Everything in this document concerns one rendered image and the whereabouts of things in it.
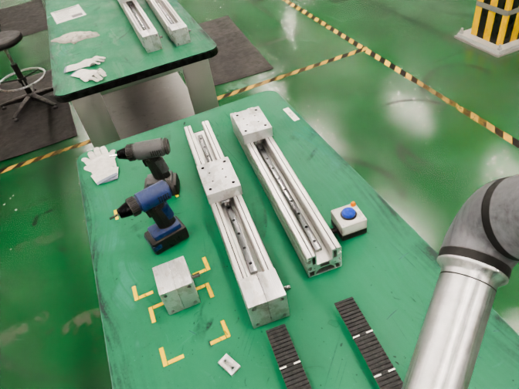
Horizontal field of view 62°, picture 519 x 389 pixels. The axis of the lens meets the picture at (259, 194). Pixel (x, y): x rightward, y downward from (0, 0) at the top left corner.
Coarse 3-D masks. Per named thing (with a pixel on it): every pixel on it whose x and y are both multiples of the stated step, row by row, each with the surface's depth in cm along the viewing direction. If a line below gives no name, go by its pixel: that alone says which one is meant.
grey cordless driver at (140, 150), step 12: (132, 144) 142; (144, 144) 141; (156, 144) 140; (168, 144) 144; (120, 156) 142; (132, 156) 141; (144, 156) 142; (156, 156) 142; (156, 168) 147; (168, 168) 149; (156, 180) 150
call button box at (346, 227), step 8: (336, 208) 130; (336, 216) 127; (360, 216) 126; (336, 224) 128; (344, 224) 125; (352, 224) 124; (360, 224) 125; (336, 232) 129; (344, 232) 125; (352, 232) 127; (360, 232) 128; (344, 240) 128
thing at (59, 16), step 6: (72, 6) 335; (78, 6) 332; (54, 12) 329; (60, 12) 327; (66, 12) 325; (72, 12) 323; (78, 12) 321; (84, 12) 320; (54, 18) 320; (60, 18) 318; (66, 18) 316; (72, 18) 314
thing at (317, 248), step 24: (264, 144) 161; (264, 168) 144; (288, 168) 142; (288, 192) 138; (288, 216) 126; (312, 216) 125; (312, 240) 122; (336, 240) 117; (312, 264) 116; (336, 264) 121
